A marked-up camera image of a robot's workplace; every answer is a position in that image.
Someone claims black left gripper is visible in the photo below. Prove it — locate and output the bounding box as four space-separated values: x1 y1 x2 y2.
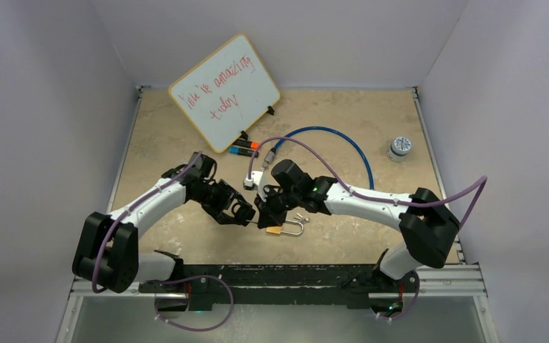
192 182 248 224

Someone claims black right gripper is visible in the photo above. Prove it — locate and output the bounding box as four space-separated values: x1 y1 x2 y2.
255 186 301 229

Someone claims silver key bunch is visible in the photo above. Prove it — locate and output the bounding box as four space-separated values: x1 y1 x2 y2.
294 213 311 224

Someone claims blue cable lock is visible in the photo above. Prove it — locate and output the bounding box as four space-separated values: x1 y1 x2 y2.
260 126 375 190

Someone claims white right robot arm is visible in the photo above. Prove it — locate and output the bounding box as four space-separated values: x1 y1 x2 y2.
243 159 460 291

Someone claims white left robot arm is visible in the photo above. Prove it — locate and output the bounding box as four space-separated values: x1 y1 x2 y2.
71 151 256 294

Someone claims brass padlock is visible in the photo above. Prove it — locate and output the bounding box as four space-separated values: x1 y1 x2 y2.
265 225 305 237

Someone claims blue-capped black marker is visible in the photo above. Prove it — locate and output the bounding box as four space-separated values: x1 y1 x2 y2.
228 146 259 157

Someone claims orange-capped black marker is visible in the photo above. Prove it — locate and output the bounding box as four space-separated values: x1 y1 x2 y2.
233 139 259 150

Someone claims white dry-erase board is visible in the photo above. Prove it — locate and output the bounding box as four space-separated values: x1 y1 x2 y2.
168 33 281 153

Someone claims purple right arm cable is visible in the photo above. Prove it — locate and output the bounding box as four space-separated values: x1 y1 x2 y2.
247 136 488 323

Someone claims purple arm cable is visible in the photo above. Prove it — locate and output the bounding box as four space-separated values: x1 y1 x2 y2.
90 151 204 294
247 136 488 323

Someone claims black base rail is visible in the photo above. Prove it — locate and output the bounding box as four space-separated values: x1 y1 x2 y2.
139 264 418 313

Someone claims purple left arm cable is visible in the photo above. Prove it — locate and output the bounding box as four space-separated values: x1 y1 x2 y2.
90 151 204 294

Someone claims aluminium frame rail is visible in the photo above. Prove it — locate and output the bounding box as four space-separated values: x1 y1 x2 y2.
417 264 487 297

